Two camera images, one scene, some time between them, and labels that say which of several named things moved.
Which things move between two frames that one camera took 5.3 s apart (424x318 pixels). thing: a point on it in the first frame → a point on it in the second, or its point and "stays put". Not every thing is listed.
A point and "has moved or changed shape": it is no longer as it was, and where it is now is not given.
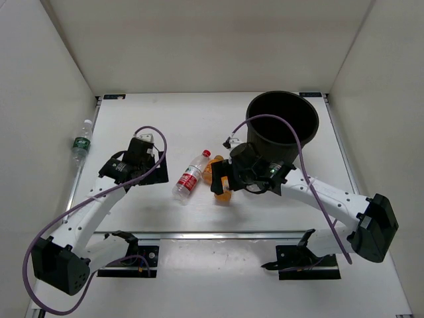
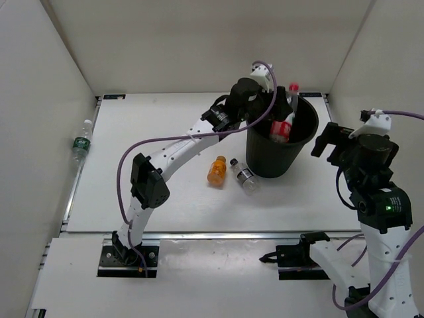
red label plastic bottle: [189, 177] → [280, 130]
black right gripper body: [240, 177] → [348, 165]
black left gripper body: [150, 162] → [260, 106]
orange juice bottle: [226, 194] has moved or changed shape
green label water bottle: [81, 145] stays put
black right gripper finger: [219, 169] → [333, 134]
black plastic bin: [270, 138] stays put
